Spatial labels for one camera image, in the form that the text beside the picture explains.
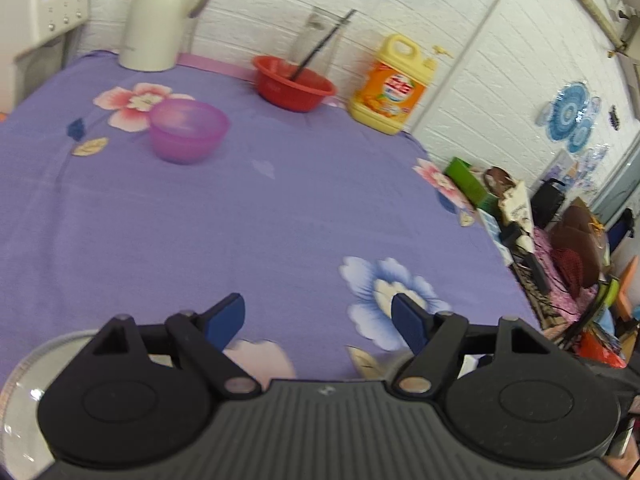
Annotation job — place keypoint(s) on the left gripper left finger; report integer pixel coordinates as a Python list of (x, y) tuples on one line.
[(202, 338)]

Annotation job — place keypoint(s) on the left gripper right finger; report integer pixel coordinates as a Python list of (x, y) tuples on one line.
[(436, 342)]

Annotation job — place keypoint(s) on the white silver-rimmed plate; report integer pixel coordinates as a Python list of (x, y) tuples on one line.
[(24, 452)]

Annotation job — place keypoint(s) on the white tote bag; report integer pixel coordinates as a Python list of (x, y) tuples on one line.
[(515, 207)]

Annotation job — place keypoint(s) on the purple floral tablecloth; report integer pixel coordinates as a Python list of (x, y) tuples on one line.
[(316, 221)]

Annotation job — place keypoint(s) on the brown bag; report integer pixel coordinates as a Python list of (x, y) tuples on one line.
[(580, 231)]

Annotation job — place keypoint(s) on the green box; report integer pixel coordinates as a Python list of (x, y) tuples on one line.
[(469, 181)]

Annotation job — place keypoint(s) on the black speaker box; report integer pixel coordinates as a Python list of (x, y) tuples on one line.
[(547, 201)]

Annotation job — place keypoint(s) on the purple plastic bowl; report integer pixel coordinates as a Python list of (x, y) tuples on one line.
[(186, 132)]

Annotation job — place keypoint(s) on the yellow detergent bottle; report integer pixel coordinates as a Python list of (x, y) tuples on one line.
[(395, 83)]

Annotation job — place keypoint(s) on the blue paper fan decoration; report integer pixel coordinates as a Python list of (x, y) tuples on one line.
[(570, 117)]

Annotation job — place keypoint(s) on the red plastic basket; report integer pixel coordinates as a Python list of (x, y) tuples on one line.
[(274, 83)]

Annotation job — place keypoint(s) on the black stirring stick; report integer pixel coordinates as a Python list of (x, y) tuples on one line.
[(296, 72)]

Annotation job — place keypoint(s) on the white thermos jug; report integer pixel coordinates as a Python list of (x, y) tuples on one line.
[(154, 32)]

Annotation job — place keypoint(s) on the white water dispenser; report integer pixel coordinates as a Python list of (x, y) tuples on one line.
[(33, 34)]

